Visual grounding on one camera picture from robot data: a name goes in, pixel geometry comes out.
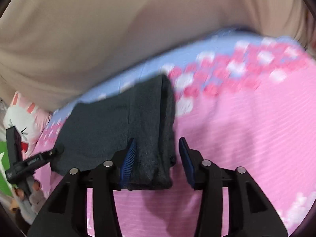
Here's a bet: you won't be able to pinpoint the dark grey pants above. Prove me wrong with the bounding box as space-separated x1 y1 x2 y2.
50 74 176 190

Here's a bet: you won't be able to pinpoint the left hand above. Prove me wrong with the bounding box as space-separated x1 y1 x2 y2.
14 180 41 200

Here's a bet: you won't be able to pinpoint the green plush toy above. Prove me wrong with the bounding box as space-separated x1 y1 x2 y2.
0 141 13 197

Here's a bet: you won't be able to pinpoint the pink cartoon rabbit pillow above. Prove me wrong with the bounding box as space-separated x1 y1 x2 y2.
3 92 51 159

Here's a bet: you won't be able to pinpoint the pink rose bed sheet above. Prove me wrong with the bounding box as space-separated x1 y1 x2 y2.
34 31 315 236

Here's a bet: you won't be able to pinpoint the beige curtain backdrop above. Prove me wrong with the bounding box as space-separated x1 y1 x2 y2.
1 0 315 111

